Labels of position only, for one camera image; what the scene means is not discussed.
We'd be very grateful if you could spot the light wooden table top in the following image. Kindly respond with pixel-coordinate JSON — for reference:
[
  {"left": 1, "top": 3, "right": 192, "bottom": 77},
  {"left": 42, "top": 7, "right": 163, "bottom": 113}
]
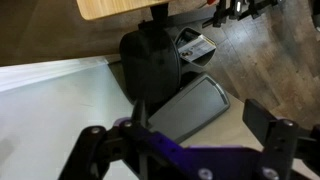
[{"left": 75, "top": 0, "right": 174, "bottom": 21}]

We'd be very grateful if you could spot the grey flat bin lid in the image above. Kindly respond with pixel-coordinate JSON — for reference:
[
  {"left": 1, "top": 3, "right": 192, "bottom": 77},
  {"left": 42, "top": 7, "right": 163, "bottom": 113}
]
[{"left": 147, "top": 73, "right": 231, "bottom": 144}]

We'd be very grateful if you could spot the black round bin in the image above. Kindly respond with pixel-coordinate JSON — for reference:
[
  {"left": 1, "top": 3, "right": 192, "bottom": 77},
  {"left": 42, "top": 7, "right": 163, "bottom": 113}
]
[{"left": 119, "top": 20, "right": 183, "bottom": 105}]

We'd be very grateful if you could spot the black open container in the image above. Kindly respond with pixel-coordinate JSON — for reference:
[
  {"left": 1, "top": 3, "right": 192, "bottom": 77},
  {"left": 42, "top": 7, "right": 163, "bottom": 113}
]
[{"left": 174, "top": 27, "right": 218, "bottom": 68}]

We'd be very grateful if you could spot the black tripod stand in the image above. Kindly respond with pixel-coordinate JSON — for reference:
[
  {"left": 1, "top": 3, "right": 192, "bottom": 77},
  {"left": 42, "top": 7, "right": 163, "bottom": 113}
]
[{"left": 201, "top": 0, "right": 284, "bottom": 29}]

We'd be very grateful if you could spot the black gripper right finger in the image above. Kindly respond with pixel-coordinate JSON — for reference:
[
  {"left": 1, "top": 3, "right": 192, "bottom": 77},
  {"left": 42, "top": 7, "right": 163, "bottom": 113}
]
[{"left": 242, "top": 98, "right": 320, "bottom": 180}]

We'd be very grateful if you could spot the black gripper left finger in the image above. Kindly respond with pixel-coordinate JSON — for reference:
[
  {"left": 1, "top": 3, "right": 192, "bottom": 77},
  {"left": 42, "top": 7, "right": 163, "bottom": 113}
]
[{"left": 58, "top": 99, "right": 158, "bottom": 180}]

